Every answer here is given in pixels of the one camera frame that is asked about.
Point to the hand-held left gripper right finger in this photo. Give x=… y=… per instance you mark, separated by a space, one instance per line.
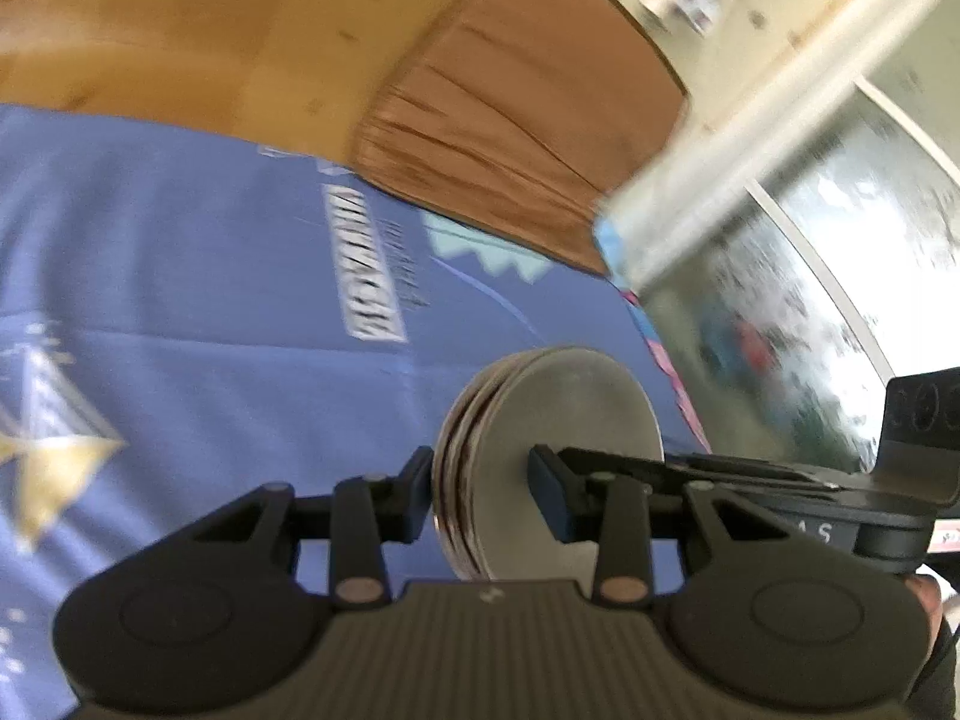
x=546 y=491

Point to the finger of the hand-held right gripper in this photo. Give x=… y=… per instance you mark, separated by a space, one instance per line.
x=660 y=469

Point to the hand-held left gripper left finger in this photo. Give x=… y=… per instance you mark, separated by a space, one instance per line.
x=414 y=495

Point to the round floral white plate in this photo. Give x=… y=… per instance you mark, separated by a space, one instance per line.
x=441 y=457

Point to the small floral white plate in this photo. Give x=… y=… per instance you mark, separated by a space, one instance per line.
x=456 y=435

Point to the large floral white plate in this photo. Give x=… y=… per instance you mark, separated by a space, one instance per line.
x=570 y=412

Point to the person's right hand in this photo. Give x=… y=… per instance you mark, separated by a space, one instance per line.
x=930 y=600

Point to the patterned frosted window glass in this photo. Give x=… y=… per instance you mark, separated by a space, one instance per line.
x=825 y=277

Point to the blue printed cloth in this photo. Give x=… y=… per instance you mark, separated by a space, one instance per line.
x=187 y=277

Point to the brown seat cushion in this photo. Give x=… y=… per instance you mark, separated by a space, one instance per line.
x=510 y=112

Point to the white window frame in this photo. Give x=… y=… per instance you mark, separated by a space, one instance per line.
x=750 y=112

